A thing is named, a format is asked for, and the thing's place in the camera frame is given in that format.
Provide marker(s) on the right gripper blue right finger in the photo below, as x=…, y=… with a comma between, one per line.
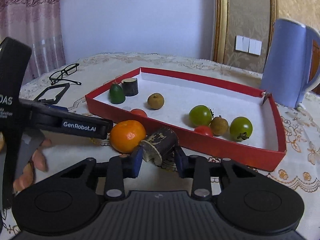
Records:
x=197, y=168

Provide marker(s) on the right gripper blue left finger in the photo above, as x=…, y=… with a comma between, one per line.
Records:
x=119, y=168

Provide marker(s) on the orange mandarin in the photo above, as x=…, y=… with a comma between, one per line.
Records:
x=126, y=135

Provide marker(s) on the red cherry tomato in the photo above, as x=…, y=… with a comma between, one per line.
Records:
x=204, y=130
x=139, y=112

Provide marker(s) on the brown longan fruit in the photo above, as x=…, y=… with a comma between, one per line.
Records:
x=219, y=126
x=155, y=101

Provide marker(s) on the green tomato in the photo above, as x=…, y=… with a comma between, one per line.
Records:
x=241, y=128
x=200, y=115

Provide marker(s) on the small green cucumber piece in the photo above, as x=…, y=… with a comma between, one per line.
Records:
x=117, y=95

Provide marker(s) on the person's left hand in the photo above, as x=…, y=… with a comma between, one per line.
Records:
x=37, y=161

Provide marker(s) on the lace embroidered tablecloth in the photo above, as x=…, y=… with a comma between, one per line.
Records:
x=299, y=170

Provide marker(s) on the red shallow cardboard box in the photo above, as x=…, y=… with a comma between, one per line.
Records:
x=264, y=149

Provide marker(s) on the black eyeglasses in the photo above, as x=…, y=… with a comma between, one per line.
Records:
x=60, y=75

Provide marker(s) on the pink patterned curtain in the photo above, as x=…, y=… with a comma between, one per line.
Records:
x=35, y=23

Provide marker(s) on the blue electric kettle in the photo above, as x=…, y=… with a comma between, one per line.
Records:
x=288, y=64

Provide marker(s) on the black rectangular frame left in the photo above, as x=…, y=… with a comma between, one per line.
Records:
x=52, y=94

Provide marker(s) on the white wall switch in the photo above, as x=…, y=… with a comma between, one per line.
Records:
x=248, y=45

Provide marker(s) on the gold picture frame moulding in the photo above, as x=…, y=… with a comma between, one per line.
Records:
x=221, y=27

